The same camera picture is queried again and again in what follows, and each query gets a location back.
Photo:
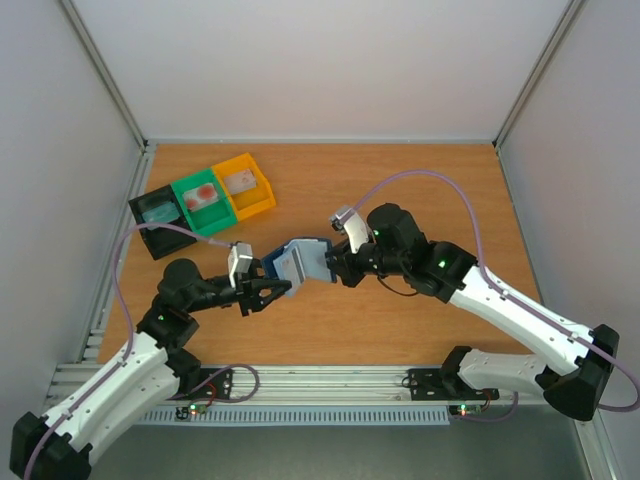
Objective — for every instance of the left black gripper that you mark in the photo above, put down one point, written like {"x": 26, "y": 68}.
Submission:
{"x": 249, "y": 292}

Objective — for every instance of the grey slotted cable duct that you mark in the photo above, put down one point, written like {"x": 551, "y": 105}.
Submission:
{"x": 298, "y": 416}

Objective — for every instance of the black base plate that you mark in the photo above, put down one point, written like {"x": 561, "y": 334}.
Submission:
{"x": 429, "y": 384}
{"x": 208, "y": 381}

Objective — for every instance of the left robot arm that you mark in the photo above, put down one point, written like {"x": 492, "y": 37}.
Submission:
{"x": 152, "y": 366}

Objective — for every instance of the black plastic bin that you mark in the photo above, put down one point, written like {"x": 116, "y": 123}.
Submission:
{"x": 160, "y": 241}

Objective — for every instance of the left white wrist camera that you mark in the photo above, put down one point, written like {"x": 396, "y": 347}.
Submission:
{"x": 239, "y": 261}

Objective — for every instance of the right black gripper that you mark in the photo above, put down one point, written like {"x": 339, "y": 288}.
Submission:
{"x": 340, "y": 263}

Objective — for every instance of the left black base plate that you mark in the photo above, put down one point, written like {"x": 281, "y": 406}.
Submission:
{"x": 208, "y": 381}

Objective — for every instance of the aluminium front rail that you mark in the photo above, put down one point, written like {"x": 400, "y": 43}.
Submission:
{"x": 290, "y": 385}

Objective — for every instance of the blue card holder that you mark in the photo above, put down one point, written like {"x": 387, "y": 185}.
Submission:
{"x": 312, "y": 252}

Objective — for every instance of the card in yellow bin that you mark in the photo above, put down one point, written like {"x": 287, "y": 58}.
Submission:
{"x": 240, "y": 181}

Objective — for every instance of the yellow plastic bin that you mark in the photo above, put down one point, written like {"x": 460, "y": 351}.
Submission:
{"x": 252, "y": 202}

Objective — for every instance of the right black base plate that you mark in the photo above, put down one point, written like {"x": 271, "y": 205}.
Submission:
{"x": 429, "y": 384}

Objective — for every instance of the red white card in bin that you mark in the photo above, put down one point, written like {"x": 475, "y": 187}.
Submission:
{"x": 200, "y": 197}

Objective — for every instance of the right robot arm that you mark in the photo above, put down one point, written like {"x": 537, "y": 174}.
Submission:
{"x": 569, "y": 364}

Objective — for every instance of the green plastic bin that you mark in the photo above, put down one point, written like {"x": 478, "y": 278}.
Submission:
{"x": 212, "y": 219}

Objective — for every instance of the teal card in black bin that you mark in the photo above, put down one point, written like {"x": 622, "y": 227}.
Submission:
{"x": 165, "y": 213}

